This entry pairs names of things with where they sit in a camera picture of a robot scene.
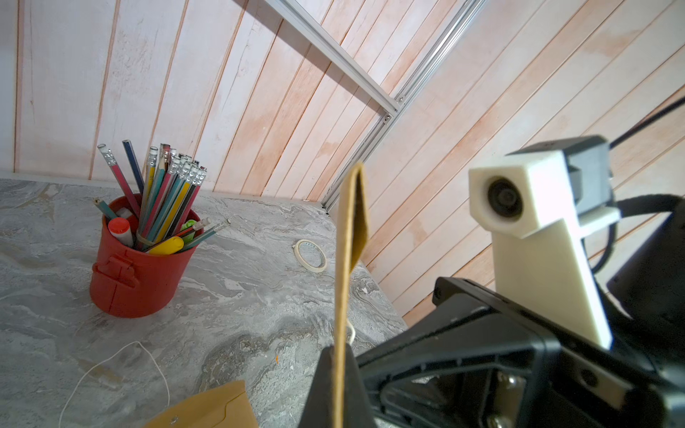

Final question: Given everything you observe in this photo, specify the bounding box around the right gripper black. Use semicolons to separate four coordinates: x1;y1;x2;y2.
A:
357;277;684;427

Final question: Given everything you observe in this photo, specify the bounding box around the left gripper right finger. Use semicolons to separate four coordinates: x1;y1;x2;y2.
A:
344;344;376;428

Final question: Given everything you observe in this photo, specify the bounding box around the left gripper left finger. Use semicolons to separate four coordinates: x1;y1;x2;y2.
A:
298;346;334;428

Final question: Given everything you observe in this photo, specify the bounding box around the brown file bag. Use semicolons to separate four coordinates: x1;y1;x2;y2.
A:
331;162;369;427
57;340;260;428

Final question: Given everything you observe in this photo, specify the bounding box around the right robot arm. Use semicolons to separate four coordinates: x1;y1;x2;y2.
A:
352;136;684;427

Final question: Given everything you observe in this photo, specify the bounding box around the masking tape roll on table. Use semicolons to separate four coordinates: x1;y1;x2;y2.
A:
293;239;328;274

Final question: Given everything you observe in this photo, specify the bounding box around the red pen holder cup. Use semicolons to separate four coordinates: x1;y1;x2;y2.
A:
89;216;196;319

